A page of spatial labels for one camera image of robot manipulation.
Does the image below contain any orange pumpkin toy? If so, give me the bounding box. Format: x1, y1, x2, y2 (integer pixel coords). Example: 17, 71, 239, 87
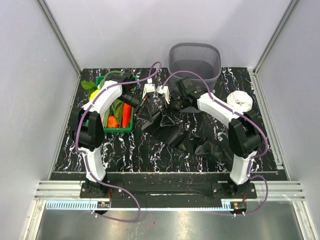
107, 115, 120, 129

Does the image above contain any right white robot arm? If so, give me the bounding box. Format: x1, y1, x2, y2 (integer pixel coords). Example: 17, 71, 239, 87
156, 77, 268, 198

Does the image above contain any green long beans bundle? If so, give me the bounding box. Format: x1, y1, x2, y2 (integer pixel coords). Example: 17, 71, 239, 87
100, 70, 123, 121

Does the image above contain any purple cable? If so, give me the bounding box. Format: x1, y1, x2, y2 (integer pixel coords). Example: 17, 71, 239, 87
74, 61, 163, 223
162, 70, 270, 217

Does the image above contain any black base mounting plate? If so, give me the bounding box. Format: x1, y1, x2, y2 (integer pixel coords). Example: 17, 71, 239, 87
79, 172, 258, 200

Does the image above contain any yellow white cabbage toy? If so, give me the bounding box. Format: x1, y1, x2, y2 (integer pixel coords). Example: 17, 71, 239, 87
89, 89, 100, 101

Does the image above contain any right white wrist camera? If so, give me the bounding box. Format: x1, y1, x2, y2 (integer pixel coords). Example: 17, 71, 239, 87
156, 85, 170, 98

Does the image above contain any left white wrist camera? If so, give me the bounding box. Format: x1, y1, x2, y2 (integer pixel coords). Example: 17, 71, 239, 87
142, 78, 156, 99

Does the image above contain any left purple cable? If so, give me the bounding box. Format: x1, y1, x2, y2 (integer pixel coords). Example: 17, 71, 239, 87
74, 61, 163, 223

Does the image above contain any white crumpled paper roll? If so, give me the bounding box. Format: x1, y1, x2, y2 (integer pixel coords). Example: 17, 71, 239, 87
226, 90, 253, 113

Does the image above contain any green leafy vegetable toy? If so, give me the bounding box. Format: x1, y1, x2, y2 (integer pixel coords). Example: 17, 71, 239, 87
80, 80, 97, 96

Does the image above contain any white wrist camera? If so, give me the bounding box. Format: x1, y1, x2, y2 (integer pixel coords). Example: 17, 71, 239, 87
156, 85, 170, 98
142, 78, 156, 99

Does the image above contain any black trash bag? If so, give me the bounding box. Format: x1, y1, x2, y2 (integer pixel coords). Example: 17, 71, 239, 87
136, 100, 234, 165

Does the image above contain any large orange carrot toy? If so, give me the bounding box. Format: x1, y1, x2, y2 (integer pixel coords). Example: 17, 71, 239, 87
122, 103, 132, 128

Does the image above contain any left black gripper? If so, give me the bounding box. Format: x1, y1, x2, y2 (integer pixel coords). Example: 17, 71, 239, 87
117, 91, 154, 123

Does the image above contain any green plastic basket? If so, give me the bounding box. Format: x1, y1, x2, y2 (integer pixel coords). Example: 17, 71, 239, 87
95, 70, 134, 133

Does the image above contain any aluminium frame rail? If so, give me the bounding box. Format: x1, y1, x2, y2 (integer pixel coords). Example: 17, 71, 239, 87
35, 180, 305, 201

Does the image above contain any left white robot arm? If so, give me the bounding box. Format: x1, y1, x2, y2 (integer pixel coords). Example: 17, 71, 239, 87
70, 72, 149, 198

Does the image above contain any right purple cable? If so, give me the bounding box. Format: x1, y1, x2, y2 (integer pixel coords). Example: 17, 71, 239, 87
162, 70, 270, 217

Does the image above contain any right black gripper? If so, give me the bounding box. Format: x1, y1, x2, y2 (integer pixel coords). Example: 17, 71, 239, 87
160, 94, 188, 128

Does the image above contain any grey mesh trash bin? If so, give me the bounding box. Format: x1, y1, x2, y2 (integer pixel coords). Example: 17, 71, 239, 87
168, 42, 222, 90

